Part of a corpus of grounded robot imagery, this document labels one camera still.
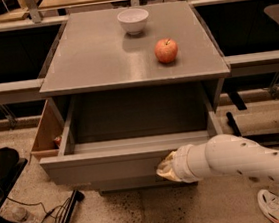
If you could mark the grey top drawer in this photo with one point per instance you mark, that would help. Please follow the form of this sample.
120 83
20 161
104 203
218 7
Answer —
78 163

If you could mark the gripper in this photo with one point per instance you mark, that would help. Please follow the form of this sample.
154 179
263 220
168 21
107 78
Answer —
180 164

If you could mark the red apple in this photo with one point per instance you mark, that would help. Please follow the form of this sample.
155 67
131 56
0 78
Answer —
166 50

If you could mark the black stand leg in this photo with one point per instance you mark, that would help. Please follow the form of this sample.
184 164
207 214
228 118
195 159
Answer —
233 124

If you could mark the grey left side rail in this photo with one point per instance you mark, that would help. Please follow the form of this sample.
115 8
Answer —
20 91

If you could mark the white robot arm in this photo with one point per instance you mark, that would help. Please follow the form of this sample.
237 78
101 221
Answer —
223 154

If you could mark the grey bottom drawer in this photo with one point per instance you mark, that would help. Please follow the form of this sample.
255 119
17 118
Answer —
136 183

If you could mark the grey right side rail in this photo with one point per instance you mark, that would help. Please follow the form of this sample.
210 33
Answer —
253 64

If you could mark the white sneaker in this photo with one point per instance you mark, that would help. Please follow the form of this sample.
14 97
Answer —
268 203

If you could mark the grey drawer cabinet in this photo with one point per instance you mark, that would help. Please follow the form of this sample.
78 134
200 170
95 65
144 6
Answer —
118 89

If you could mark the grey rail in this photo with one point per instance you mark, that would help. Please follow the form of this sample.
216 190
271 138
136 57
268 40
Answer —
253 64
20 91

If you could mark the cardboard box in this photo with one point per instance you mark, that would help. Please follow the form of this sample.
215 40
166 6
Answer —
49 128

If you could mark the white ceramic bowl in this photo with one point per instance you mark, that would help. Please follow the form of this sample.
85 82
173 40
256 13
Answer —
133 21

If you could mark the red can in box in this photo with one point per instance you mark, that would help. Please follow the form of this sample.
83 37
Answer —
57 141

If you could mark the grey drawer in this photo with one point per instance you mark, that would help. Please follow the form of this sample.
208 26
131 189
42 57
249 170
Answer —
78 163
136 183

